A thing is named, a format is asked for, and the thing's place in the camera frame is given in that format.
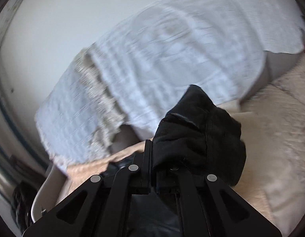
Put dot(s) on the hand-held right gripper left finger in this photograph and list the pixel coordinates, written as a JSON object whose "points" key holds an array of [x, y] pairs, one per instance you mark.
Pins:
{"points": [[147, 163]]}

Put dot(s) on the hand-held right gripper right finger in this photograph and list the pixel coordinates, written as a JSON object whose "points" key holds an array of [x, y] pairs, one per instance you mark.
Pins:
{"points": [[164, 181]]}

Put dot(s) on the black garment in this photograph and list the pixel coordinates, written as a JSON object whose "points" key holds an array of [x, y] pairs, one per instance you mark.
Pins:
{"points": [[197, 133]]}

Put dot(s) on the grey-blue lace-edged pillow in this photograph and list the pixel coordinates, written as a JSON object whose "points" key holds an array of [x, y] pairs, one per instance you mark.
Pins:
{"points": [[63, 118]]}

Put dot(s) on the peach quilted blanket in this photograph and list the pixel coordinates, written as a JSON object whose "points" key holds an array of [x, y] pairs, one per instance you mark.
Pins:
{"points": [[266, 158]]}

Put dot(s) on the white embroidered pillow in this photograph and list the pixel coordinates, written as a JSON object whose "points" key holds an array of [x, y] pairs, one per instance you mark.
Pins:
{"points": [[179, 42]]}

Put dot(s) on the dark bundle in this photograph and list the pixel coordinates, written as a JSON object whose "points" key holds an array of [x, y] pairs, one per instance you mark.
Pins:
{"points": [[22, 202]]}

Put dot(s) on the white quilted seat cover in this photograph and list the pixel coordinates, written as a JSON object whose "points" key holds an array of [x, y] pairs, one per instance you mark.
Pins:
{"points": [[299, 79]]}

